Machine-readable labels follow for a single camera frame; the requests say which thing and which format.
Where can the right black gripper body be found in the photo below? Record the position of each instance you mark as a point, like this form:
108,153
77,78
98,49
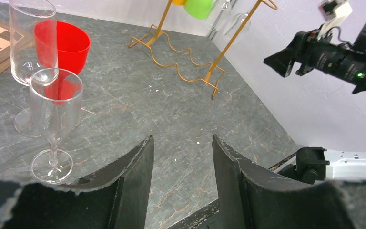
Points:
313,55

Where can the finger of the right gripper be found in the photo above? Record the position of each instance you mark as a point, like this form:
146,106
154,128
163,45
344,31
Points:
307,36
282,62

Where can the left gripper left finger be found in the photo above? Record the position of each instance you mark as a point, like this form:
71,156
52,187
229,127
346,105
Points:
115,196

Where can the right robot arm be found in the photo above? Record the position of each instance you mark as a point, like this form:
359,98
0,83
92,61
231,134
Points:
344,61

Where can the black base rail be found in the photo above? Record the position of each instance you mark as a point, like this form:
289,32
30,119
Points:
207,217

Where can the orange wine glass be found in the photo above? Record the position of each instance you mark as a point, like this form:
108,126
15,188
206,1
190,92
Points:
178,2

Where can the clear green-rimmed wine glass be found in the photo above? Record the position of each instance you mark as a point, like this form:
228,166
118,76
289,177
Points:
55,105

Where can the red wine glass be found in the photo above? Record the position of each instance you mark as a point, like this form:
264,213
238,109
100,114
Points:
67,46

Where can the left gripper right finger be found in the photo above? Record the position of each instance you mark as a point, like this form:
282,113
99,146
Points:
253,197

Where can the clear back wine glass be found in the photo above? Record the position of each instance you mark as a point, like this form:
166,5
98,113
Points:
218,13

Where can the green wine glass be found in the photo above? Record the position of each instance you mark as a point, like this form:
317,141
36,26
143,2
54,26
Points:
198,9

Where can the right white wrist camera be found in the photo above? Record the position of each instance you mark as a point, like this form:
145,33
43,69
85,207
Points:
334,13

